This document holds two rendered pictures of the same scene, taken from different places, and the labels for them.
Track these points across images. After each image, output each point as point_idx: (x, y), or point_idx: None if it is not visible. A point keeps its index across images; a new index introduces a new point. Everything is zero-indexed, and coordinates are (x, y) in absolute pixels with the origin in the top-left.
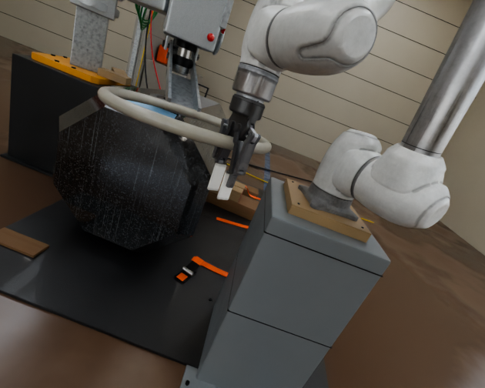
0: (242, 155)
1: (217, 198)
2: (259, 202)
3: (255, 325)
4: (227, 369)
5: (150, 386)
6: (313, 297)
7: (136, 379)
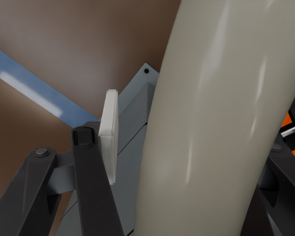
0: None
1: (111, 89)
2: None
3: (119, 150)
4: (129, 110)
5: (158, 33)
6: (75, 234)
7: (172, 22)
